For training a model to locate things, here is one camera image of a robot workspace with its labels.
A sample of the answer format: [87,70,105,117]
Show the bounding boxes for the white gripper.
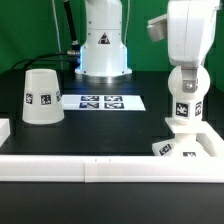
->
[167,0,221,92]

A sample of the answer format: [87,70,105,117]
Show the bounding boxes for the white lamp bulb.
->
[168,66,210,122]

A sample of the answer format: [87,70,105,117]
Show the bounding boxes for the white lamp base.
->
[152,118,209,158]

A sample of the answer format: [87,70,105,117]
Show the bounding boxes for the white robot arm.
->
[75,0,221,93]

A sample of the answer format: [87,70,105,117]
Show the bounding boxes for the white lamp shade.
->
[22,69,64,125]

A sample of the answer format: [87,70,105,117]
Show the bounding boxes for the white marker sheet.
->
[62,95,145,111]

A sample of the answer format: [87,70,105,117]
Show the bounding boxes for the white right fence rail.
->
[197,122,224,158]

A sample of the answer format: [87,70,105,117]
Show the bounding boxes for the white fence rail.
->
[0,119,11,147]
[0,155,224,183]
[197,122,224,158]

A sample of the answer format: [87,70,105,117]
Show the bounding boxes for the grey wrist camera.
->
[147,14,167,42]

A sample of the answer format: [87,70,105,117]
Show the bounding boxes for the white front fence rail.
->
[0,155,224,183]

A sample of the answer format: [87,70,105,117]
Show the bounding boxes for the black cable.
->
[11,51,82,71]

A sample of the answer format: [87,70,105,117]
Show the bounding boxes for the white left fence rail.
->
[0,119,11,147]

